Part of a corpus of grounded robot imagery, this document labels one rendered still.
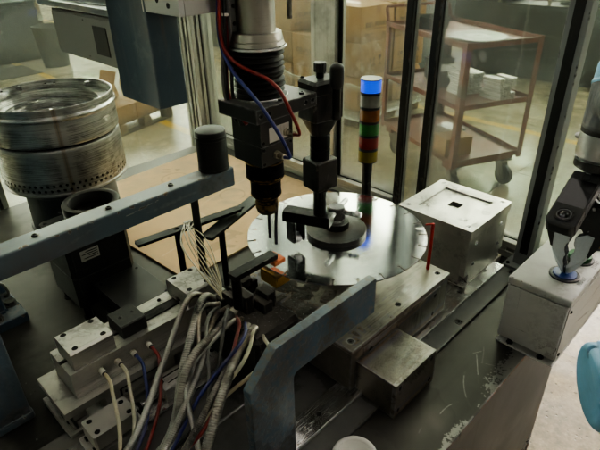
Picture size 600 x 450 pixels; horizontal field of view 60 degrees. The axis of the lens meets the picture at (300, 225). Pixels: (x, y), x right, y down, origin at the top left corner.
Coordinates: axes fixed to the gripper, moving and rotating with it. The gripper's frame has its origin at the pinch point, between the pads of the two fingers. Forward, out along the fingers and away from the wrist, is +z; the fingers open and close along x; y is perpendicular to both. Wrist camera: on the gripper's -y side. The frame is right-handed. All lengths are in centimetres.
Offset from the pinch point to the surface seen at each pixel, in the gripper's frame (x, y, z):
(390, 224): 28.0, -13.0, -3.5
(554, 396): 8, 66, 92
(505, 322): 5.7, -6.0, 11.9
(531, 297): 2.4, -6.0, 4.3
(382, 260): 21.8, -23.8, -3.5
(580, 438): -5, 54, 92
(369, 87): 47, 3, -23
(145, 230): 93, -31, 16
